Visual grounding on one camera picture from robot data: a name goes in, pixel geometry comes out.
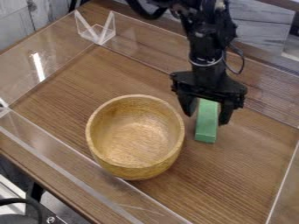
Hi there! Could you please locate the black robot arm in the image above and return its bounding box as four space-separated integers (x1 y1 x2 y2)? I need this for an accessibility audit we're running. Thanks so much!
126 0 249 125

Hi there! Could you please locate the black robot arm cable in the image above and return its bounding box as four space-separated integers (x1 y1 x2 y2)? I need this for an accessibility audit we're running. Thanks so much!
224 43 248 75

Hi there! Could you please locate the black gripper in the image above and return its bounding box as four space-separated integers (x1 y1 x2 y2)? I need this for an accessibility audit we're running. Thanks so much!
171 71 249 125

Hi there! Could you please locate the black metal base plate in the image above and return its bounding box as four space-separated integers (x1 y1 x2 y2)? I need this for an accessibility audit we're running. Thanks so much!
25 203 69 224

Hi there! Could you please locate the clear acrylic corner bracket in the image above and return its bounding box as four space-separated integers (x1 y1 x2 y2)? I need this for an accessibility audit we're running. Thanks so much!
74 10 117 46

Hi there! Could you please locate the clear acrylic front wall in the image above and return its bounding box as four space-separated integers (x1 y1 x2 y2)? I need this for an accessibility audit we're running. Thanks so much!
0 108 191 224

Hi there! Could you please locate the black table leg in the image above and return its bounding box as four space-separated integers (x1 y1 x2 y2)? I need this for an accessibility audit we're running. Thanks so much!
30 182 45 202

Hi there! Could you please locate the brown wooden bowl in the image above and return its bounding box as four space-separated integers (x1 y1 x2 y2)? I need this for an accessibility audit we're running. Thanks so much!
86 94 185 180

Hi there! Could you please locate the green rectangular block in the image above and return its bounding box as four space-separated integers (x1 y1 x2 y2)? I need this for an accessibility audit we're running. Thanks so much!
195 99 219 144

